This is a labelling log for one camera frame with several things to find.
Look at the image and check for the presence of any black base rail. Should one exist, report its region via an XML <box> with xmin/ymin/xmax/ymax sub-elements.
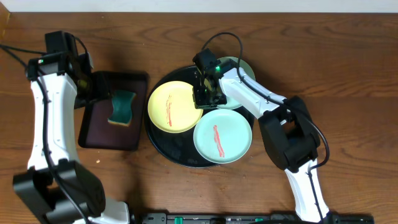
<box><xmin>136</xmin><ymin>213</ymin><xmax>375</xmax><ymax>224</ymax></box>

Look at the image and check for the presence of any yellow plate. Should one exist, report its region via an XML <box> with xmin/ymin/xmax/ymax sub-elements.
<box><xmin>147</xmin><ymin>81</ymin><xmax>203</xmax><ymax>134</ymax></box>

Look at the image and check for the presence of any black rectangular tray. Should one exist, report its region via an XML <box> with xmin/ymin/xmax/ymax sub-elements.
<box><xmin>78</xmin><ymin>71</ymin><xmax>149</xmax><ymax>151</ymax></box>

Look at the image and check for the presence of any green yellow sponge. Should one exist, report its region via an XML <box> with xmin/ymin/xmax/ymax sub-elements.
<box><xmin>108</xmin><ymin>90</ymin><xmax>136</xmax><ymax>126</ymax></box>

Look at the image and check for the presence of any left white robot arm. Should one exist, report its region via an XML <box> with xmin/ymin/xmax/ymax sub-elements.
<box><xmin>13</xmin><ymin>51</ymin><xmax>130</xmax><ymax>223</ymax></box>

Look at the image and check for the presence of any light blue plate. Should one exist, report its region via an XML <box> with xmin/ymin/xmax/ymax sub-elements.
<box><xmin>193</xmin><ymin>109</ymin><xmax>252</xmax><ymax>164</ymax></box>

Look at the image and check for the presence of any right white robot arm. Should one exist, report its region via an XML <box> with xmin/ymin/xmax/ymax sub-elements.
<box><xmin>193</xmin><ymin>65</ymin><xmax>329</xmax><ymax>223</ymax></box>

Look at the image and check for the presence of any black round tray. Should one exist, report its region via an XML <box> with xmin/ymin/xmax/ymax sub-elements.
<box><xmin>145</xmin><ymin>66</ymin><xmax>254</xmax><ymax>168</ymax></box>

